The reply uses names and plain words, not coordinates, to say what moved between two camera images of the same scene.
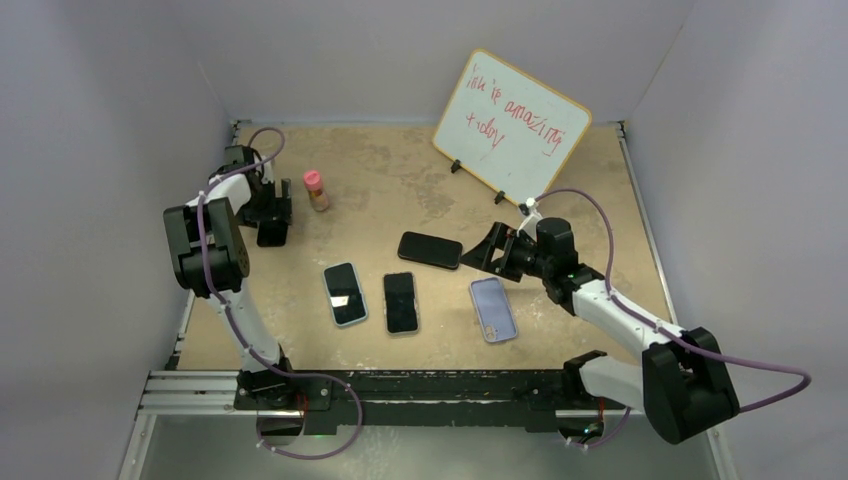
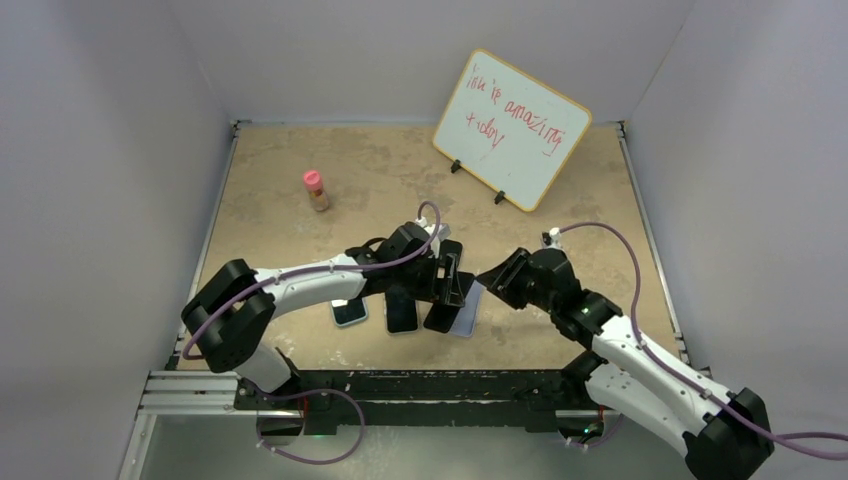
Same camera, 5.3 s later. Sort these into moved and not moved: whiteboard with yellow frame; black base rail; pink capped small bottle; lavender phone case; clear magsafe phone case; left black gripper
Moved: left black gripper; lavender phone case
Not moved: whiteboard with yellow frame; pink capped small bottle; clear magsafe phone case; black base rail
